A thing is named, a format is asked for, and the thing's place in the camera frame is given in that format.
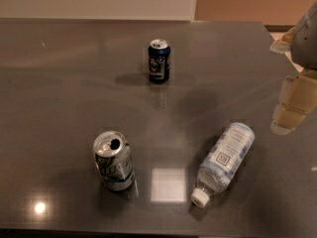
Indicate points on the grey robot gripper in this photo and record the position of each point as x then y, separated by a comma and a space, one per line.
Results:
305, 44

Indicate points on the green and silver soda can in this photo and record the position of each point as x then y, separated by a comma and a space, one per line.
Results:
113, 160

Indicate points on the dark blue pepsi can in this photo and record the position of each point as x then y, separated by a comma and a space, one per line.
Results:
159, 60

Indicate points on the clear blue-labelled plastic bottle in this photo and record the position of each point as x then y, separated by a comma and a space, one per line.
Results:
219, 167

